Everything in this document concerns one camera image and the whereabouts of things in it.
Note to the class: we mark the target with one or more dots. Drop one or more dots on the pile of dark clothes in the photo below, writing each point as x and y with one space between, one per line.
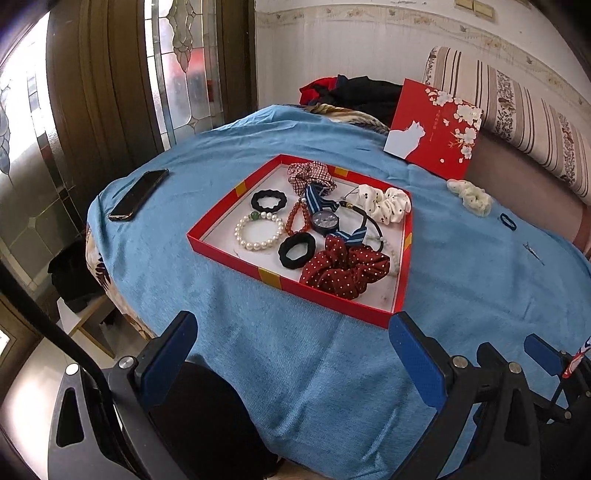
364 97

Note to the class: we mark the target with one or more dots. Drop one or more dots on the metal hair clip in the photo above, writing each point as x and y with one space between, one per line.
531 249

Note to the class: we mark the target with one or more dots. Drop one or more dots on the wooden door with glass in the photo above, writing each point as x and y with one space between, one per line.
106 92

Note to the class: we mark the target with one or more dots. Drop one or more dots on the striped sofa cushion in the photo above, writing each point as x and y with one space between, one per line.
521 110

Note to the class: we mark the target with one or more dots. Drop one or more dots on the red polka dot scrunchie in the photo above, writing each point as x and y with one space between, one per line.
341 272

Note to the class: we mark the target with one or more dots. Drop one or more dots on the red box lid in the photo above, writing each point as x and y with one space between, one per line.
434 138

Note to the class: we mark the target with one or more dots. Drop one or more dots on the black smartphone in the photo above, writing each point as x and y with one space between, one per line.
138 194

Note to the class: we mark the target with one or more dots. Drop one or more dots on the plain white scrunchie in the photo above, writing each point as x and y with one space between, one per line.
471 194

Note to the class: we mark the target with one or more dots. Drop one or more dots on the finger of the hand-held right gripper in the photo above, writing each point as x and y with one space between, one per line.
540 348

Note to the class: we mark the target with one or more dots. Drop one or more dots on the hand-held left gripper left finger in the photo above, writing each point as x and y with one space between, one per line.
171 355

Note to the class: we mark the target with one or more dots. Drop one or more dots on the red tray box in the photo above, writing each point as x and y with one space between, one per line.
231 230

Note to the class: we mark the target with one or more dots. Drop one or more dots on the wooden stool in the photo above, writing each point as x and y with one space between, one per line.
87 323

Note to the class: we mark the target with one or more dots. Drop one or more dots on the white dotted scrunchie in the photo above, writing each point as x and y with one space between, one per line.
388 205

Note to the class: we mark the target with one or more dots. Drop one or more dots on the blue blanket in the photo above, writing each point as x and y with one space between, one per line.
323 369

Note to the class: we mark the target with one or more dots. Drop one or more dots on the brown sofa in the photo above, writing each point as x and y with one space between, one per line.
517 184

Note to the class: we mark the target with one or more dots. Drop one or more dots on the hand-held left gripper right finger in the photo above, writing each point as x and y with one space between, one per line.
418 355

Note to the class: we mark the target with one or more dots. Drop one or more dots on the red checkered scrunchie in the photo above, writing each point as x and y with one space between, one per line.
300 173

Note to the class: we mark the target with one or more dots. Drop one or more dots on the person's black trouser leg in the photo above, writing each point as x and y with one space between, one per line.
207 415

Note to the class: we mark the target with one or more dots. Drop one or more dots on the wall light switches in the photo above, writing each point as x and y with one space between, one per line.
475 7

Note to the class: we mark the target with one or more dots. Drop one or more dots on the black bag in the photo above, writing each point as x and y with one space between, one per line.
74 277

